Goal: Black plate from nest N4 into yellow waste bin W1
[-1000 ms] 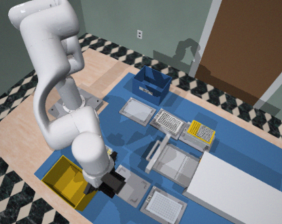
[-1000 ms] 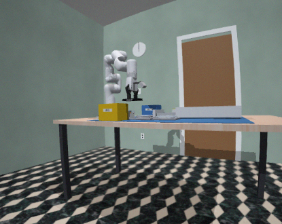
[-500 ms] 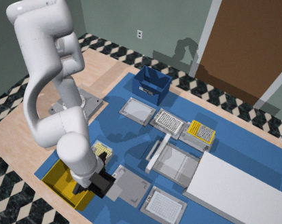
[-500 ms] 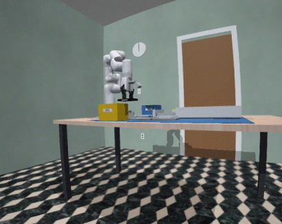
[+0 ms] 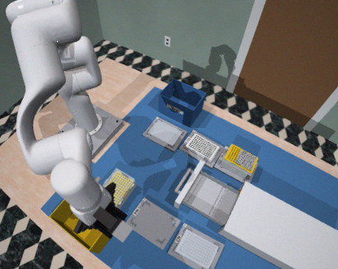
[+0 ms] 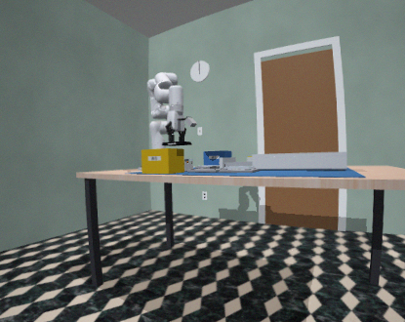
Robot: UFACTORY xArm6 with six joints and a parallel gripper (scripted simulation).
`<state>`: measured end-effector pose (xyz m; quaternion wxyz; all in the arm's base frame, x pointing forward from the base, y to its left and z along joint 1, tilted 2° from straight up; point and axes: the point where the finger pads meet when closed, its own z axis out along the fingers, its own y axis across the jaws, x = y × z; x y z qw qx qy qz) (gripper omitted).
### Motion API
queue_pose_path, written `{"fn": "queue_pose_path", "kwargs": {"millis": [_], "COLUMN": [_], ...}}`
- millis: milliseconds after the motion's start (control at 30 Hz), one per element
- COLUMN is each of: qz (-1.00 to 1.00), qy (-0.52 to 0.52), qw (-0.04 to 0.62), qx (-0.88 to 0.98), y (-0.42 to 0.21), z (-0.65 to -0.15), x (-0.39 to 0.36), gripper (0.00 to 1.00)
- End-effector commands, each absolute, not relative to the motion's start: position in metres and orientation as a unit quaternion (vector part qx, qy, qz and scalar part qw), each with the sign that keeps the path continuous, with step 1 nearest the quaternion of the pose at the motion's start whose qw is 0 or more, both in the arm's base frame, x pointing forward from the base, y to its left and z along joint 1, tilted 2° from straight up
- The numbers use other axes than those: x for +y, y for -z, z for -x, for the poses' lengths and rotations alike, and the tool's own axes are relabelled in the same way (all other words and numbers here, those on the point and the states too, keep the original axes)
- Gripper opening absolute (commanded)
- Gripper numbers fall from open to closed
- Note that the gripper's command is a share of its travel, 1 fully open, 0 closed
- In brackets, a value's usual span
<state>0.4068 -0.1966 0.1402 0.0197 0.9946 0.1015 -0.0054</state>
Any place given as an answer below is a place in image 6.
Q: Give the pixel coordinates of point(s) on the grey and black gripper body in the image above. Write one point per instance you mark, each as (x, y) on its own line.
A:
(174, 115)

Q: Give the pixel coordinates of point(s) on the blue open-top bin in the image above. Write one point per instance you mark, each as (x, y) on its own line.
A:
(213, 157)

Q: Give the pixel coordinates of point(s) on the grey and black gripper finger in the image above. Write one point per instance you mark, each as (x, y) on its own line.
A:
(170, 132)
(182, 134)

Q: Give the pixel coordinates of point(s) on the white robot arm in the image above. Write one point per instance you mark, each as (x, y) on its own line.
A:
(164, 92)

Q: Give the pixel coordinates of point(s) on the yellow open-top bin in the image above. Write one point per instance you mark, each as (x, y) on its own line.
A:
(162, 161)

